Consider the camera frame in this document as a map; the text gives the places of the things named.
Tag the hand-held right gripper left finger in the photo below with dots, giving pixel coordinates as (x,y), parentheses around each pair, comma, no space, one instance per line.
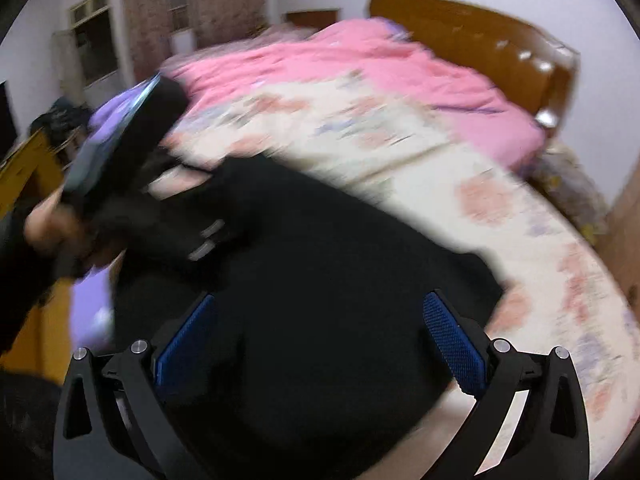
(185,342)

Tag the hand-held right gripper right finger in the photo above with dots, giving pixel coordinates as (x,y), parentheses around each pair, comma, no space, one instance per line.
(455,347)

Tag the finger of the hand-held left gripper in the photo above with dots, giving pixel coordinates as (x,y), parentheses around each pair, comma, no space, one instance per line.
(207,240)

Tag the black pants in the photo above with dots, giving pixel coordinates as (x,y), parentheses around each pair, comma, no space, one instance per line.
(310,310)

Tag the person's left forearm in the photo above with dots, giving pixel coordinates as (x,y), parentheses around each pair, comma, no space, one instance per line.
(25,285)

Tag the person's left hand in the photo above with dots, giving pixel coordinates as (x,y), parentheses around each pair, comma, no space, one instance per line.
(55,227)

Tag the purple printed blanket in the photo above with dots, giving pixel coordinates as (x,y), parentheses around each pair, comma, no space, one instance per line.
(112,115)

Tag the dark clothes pile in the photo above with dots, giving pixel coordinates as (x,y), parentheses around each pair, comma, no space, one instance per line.
(60,117)

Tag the yellow wooden cabinet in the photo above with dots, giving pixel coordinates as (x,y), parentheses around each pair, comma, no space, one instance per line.
(27,165)

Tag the white framed doorway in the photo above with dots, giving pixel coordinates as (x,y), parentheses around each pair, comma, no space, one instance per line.
(95,40)

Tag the white box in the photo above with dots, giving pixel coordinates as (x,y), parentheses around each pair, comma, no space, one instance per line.
(183,42)

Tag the cream floral bedsheet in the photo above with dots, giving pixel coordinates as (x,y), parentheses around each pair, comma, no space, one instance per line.
(450,175)

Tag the floral curtains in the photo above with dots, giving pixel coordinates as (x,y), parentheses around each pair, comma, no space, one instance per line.
(225,0)

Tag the floral cloth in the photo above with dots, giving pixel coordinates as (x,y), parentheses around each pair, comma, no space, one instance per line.
(570,190)

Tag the brown wooden nightstand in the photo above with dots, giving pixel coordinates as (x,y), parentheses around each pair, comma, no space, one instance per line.
(625,225)

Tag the pink quilt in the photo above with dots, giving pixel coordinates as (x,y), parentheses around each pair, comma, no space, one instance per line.
(350,70)

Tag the brown wooden headboard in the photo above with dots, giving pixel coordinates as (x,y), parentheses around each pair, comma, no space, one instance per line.
(475,35)

